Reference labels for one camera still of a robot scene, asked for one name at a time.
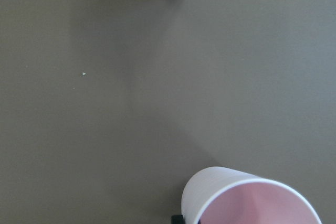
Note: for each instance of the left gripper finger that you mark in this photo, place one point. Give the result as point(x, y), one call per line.
point(177, 219)

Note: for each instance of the pink cup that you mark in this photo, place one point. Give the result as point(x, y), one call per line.
point(223, 195)

